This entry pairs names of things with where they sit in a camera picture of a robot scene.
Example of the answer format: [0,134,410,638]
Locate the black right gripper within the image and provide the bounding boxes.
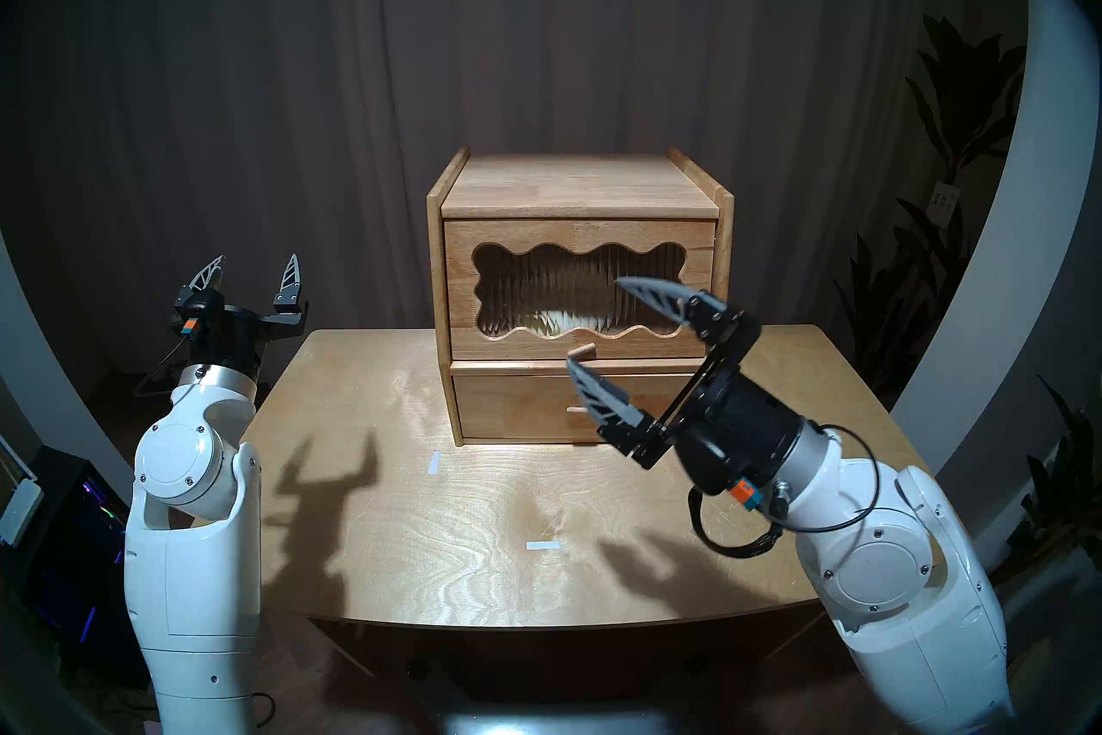
[566,277,806,497]

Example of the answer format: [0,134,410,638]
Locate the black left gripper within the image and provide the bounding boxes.
[175,253,309,385]

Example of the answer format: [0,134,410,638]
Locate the cream terry towel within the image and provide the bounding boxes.
[517,307,604,338]

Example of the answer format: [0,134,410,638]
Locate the wooden flip door with knob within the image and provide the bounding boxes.
[443,218,718,362]

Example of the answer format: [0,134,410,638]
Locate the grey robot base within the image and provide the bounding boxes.
[439,707,681,735]

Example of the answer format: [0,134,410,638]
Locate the wooden cabinet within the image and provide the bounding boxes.
[426,146,735,447]

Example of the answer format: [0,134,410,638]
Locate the grey pleated curtain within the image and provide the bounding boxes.
[0,0,1025,390]

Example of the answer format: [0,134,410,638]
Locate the white curved arch pillar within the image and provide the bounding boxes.
[0,234,160,519]
[891,0,1096,476]

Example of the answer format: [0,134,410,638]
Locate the black computer tower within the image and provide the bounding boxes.
[17,447,134,657]

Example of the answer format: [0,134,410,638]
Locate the tall dark leafy plant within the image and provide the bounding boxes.
[835,10,1030,398]

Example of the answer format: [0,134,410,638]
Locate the small dark potted plant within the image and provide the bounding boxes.
[990,376,1102,596]

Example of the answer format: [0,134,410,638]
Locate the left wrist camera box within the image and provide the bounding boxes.
[176,292,226,338]

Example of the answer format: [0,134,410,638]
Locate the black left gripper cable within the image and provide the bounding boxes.
[133,333,195,398]

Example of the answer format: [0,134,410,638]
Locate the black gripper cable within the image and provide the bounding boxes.
[133,333,195,398]
[687,423,881,562]

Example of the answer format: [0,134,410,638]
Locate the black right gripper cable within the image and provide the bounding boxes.
[687,423,881,562]

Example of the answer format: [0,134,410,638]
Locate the white wall box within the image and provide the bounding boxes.
[0,432,44,546]

